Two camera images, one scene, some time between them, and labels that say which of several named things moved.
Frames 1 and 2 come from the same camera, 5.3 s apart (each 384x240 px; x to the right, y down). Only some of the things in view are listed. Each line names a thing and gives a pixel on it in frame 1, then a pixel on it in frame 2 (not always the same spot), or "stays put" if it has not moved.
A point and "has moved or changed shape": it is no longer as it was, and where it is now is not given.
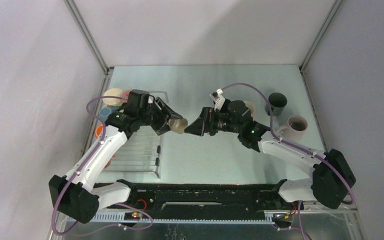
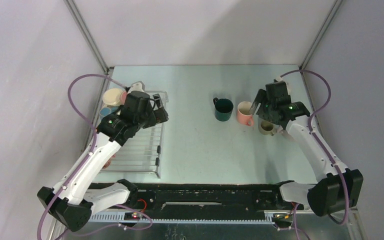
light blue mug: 104,112 stays put
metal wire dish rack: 140,153 stays put
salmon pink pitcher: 109,163 stays put
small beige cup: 178,125 has moved or changed shape
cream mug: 111,101 stays put
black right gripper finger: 203,124 → 258,100
